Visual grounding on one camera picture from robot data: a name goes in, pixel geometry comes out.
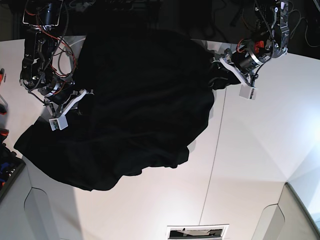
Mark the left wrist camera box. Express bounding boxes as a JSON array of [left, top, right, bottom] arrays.
[[239, 85, 257, 100]]

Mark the grey looped cable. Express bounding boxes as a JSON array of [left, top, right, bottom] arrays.
[[287, 8, 320, 48]]

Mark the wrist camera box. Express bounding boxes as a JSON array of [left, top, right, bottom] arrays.
[[239, 85, 257, 100], [49, 115, 68, 131]]

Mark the grey bin with colourful clothes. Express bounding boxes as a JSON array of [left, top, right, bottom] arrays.
[[0, 128, 26, 202]]

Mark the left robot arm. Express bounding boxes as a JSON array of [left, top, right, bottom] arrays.
[[209, 0, 290, 100]]

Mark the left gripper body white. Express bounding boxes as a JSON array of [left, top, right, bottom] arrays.
[[213, 47, 259, 88]]

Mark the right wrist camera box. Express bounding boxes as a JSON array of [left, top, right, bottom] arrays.
[[49, 115, 68, 131]]

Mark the orange black tool at edge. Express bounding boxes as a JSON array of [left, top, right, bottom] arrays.
[[0, 68, 6, 85]]

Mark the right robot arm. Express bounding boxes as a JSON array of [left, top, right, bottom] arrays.
[[19, 0, 94, 131]]

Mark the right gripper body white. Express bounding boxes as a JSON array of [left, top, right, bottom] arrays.
[[43, 85, 94, 122]]

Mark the black t-shirt with graphic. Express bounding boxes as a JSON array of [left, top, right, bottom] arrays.
[[13, 29, 241, 192]]

